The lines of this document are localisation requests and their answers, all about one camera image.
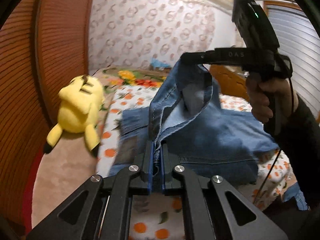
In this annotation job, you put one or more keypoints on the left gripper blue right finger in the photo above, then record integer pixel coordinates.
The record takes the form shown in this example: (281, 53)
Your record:
(170, 185)

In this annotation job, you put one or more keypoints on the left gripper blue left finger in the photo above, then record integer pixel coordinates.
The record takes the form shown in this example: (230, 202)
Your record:
(147, 168)

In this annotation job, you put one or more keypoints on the blue denim pants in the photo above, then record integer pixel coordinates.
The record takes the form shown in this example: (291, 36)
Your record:
(186, 114)

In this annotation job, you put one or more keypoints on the person's right hand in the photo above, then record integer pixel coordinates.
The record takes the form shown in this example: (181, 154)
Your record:
(261, 94)

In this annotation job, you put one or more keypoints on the long wooden sideboard cabinet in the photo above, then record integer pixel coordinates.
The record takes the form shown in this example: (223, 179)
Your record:
(230, 83)

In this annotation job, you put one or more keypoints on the grey window roller shutter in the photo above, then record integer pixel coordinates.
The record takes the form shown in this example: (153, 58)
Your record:
(299, 41)

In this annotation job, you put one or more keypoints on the orange print white bedsheet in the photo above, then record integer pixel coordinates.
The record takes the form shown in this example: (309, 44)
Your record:
(160, 217)

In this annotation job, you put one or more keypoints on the floral beige blanket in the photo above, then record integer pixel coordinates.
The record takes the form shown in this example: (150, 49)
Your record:
(70, 163)

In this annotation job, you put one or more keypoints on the yellow Pikachu plush toy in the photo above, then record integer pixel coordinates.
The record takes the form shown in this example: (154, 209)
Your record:
(81, 101)

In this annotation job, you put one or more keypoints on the small box with blue cloth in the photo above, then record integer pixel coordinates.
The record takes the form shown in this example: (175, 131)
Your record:
(159, 65)

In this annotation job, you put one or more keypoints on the circle pattern sheer curtain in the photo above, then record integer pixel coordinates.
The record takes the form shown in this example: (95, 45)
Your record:
(131, 33)

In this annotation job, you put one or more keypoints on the brown louvered wardrobe door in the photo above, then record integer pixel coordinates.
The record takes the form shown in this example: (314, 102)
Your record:
(44, 44)

